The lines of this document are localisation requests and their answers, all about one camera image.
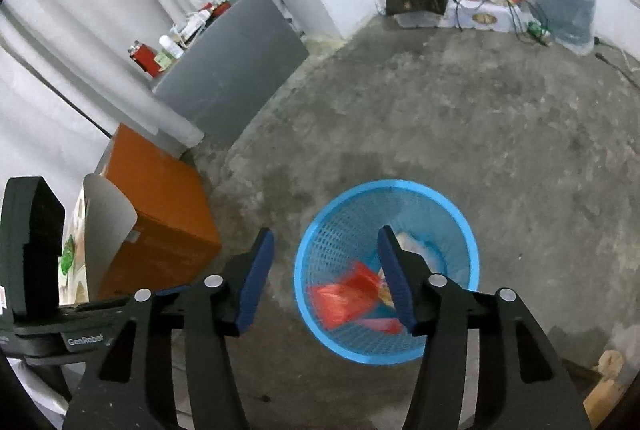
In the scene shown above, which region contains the red snack wrapper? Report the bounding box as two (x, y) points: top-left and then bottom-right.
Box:
(307, 262), (404, 335)

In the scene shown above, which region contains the blue mesh trash basket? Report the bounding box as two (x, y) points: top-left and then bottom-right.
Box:
(293, 179), (481, 366)

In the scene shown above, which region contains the orange cardboard box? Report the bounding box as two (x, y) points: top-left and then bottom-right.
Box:
(98, 124), (221, 299)

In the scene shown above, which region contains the red can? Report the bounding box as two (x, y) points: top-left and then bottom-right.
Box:
(128, 40), (162, 78)

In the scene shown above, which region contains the white bottle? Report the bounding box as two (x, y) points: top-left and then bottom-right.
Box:
(158, 35), (184, 60)

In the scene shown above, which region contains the grey cabinet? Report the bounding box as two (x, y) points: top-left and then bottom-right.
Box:
(152, 0), (308, 145)

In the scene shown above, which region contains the white curtain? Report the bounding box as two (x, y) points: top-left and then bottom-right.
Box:
(0, 0), (302, 191)

